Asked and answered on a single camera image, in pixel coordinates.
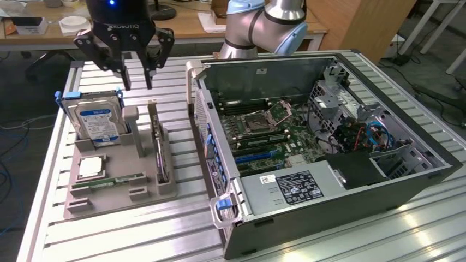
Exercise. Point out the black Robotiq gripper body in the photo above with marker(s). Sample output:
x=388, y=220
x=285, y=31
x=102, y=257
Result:
x=121, y=24

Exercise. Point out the green graphics card black fan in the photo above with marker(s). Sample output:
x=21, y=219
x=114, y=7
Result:
x=161, y=152

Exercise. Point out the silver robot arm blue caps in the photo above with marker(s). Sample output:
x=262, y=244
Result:
x=241, y=30

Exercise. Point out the black RAM slot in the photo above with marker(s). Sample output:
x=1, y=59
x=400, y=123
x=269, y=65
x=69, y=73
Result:
x=241, y=103
x=244, y=109

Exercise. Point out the black expansion slot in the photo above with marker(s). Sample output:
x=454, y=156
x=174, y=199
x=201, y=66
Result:
x=253, y=151

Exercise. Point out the blue expansion slot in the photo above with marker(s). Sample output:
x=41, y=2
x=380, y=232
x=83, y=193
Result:
x=257, y=157

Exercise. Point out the wooden desk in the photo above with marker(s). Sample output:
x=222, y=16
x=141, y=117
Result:
x=189, y=30

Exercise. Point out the white square round holder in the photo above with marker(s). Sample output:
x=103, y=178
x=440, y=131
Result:
x=75, y=26

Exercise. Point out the black round lamp base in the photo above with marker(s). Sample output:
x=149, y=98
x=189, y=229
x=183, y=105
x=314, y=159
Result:
x=166, y=13

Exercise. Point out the blue disk caddy rails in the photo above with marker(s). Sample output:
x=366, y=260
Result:
x=71, y=95

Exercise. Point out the black chair base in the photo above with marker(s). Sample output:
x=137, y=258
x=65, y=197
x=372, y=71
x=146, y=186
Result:
x=41, y=64

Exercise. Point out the white paper stack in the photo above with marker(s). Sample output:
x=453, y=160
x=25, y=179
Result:
x=213, y=24

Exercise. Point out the grey cup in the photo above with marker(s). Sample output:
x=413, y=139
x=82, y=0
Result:
x=54, y=3

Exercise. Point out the brown cardboard box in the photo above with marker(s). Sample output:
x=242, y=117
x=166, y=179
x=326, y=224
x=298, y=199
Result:
x=218, y=8

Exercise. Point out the hard disk blue label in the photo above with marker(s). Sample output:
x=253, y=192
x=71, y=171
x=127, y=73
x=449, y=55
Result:
x=97, y=122

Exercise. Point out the white box black lid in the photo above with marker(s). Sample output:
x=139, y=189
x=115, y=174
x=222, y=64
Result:
x=33, y=26

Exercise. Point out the CPU socket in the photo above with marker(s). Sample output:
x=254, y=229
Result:
x=260, y=122

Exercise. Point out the silver CPU chip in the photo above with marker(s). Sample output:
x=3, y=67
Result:
x=90, y=167

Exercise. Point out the metal socket cover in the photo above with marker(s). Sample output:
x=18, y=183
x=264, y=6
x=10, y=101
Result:
x=282, y=112

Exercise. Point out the black RAM stick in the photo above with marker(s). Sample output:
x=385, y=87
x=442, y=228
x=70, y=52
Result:
x=264, y=138

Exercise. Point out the green RAM stick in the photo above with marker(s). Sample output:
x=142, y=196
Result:
x=109, y=181

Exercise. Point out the green motherboard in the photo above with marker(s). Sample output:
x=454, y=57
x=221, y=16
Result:
x=302, y=131

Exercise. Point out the metal disk bay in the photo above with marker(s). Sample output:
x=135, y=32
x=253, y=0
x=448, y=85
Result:
x=329, y=103

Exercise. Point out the grey parts rack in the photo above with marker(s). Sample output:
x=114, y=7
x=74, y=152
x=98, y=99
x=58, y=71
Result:
x=121, y=202

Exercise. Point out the wooden cabinet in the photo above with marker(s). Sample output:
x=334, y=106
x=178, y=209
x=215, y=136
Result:
x=368, y=27

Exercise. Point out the blue case latch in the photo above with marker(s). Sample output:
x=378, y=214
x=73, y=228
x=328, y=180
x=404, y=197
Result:
x=223, y=205

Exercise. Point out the grey power supply unit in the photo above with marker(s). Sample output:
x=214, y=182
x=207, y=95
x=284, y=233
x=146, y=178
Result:
x=262, y=196

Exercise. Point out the black plastic air shroud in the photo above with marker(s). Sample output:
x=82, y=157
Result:
x=357, y=169

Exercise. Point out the open black PC case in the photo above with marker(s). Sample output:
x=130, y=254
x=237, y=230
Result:
x=328, y=218

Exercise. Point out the black stand foot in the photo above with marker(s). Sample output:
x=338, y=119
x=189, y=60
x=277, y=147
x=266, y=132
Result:
x=442, y=92

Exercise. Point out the white table frame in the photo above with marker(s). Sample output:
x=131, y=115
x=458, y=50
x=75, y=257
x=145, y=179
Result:
x=429, y=24

